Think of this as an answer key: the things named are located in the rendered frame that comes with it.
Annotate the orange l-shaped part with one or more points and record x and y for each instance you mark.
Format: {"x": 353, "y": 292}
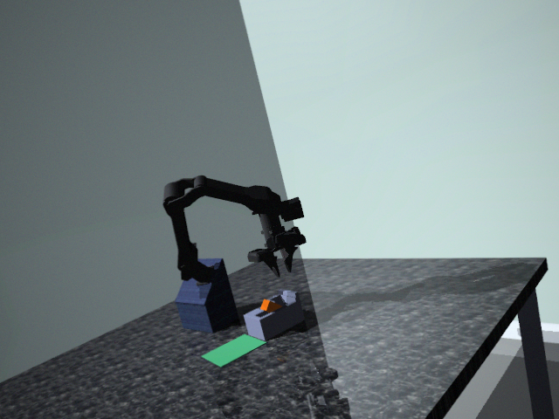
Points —
{"x": 269, "y": 306}

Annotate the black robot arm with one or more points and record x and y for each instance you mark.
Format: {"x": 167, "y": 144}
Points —
{"x": 260, "y": 199}

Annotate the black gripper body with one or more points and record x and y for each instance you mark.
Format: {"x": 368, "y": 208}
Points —
{"x": 260, "y": 255}

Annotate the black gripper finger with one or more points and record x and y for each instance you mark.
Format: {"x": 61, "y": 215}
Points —
{"x": 288, "y": 257}
{"x": 272, "y": 263}

